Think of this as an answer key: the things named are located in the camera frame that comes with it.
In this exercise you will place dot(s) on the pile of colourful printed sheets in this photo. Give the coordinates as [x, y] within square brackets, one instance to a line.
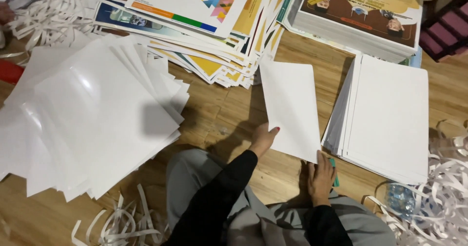
[204, 37]

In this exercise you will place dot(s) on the person's right hand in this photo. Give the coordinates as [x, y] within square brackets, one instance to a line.
[321, 182]

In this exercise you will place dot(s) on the red plastic object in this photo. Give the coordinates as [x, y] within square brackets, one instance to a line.
[10, 71]

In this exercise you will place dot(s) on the stack of plain white paper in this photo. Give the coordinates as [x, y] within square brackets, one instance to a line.
[387, 118]

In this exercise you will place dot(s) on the person's left hand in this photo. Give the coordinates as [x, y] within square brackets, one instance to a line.
[261, 140]

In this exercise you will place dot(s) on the thick stack of brown posters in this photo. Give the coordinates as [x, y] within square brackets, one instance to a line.
[362, 16]

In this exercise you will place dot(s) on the clear plastic water bottle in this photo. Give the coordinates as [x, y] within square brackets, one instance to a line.
[400, 198]

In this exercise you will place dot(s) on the single white paper sheet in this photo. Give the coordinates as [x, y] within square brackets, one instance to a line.
[290, 107]

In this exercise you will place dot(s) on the dark purple stool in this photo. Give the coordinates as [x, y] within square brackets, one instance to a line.
[446, 30]

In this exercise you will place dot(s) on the person's grey trousers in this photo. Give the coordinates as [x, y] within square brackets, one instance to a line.
[197, 180]

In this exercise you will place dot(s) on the heap of white paper strips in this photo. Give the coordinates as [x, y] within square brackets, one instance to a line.
[120, 224]
[51, 12]
[435, 198]

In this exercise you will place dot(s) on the teal tool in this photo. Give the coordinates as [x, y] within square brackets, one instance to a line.
[335, 174]

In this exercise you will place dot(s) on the pile of glossy white sheets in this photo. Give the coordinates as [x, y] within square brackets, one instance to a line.
[87, 118]

